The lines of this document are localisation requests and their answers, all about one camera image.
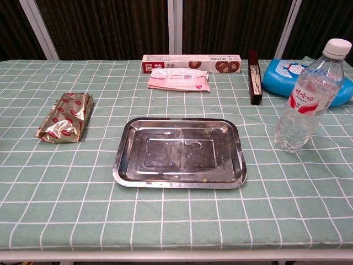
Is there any white vertical frame post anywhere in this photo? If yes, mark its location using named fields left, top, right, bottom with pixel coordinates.
left=167, top=0, right=183, bottom=55

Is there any white cling film box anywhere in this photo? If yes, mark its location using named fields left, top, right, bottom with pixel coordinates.
left=141, top=54, right=243, bottom=75

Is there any green checked tablecloth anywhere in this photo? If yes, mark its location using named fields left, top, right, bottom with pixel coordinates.
left=0, top=59, right=353, bottom=252

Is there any dark long wooden box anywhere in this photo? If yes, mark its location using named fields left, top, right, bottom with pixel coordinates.
left=248, top=49, right=264, bottom=105

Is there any white slanted frame post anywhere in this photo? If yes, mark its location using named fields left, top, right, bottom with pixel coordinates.
left=275, top=0, right=303, bottom=59
left=18, top=0, right=60, bottom=61

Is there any gold foil snack package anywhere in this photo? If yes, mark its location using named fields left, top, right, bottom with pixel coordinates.
left=34, top=92, right=94, bottom=144

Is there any stainless steel rectangular tray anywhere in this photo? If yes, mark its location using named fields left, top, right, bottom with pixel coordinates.
left=112, top=117, right=247, bottom=189

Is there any white table frame edge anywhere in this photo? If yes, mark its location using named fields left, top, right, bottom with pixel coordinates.
left=0, top=249, right=353, bottom=265

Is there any transparent plastic water bottle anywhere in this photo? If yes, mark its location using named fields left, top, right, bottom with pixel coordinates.
left=273, top=38, right=353, bottom=153

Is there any pink wet wipes pack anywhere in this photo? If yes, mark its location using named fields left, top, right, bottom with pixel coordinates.
left=147, top=68, right=211, bottom=93

